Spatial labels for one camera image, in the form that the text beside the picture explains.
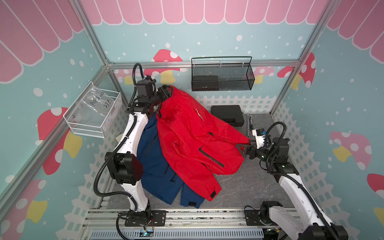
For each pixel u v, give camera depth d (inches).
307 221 16.5
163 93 28.0
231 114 43.5
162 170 35.2
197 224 29.2
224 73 37.8
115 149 18.2
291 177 20.2
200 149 35.2
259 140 26.8
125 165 18.8
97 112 28.4
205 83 33.5
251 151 26.6
